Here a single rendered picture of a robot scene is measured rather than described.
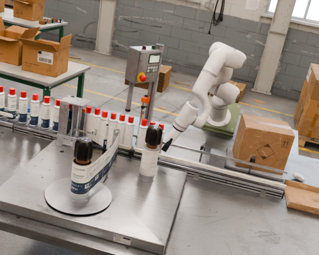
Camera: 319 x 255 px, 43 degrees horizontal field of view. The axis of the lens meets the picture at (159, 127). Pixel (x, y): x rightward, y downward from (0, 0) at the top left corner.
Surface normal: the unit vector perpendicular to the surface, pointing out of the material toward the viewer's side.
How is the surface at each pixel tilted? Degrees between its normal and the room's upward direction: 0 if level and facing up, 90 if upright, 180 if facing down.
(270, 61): 90
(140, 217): 0
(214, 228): 0
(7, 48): 90
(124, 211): 0
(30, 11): 90
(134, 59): 90
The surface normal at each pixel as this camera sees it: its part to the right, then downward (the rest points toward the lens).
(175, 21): -0.29, 0.33
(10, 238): 0.18, -0.90
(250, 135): -0.09, 0.37
